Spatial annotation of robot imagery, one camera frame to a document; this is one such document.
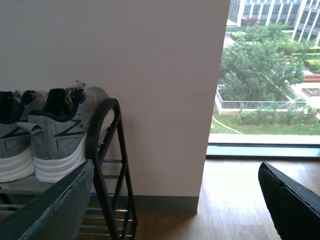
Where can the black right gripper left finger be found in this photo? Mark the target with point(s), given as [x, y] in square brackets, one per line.
[57, 213]

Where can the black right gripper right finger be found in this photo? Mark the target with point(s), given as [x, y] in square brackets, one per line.
[294, 209]

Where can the grey knit sneaker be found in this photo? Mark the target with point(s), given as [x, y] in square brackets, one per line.
[59, 130]
[16, 158]

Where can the black metal shoe rack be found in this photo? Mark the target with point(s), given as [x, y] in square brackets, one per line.
[111, 211]

